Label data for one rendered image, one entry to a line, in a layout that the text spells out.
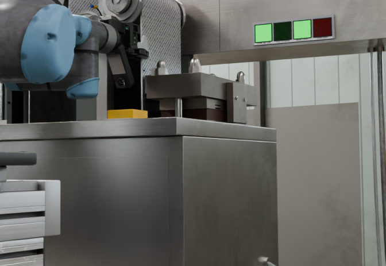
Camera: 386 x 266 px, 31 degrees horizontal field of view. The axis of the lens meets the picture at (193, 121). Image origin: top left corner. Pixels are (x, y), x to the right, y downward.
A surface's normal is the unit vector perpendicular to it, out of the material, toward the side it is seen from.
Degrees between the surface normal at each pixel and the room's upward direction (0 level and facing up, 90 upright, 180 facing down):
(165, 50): 90
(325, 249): 90
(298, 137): 90
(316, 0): 90
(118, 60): 119
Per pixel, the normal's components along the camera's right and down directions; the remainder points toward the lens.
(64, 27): 0.99, 0.07
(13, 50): 0.00, 0.22
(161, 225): -0.44, -0.05
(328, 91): -0.62, -0.04
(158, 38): 0.90, -0.04
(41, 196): 0.79, -0.04
